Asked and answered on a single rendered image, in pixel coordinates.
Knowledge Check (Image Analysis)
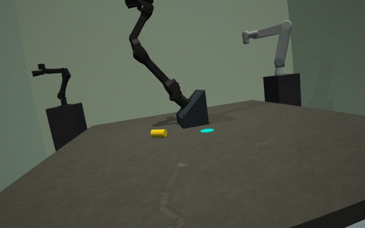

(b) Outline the yellow cylinder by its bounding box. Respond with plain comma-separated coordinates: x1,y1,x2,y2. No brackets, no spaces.
151,129,167,137

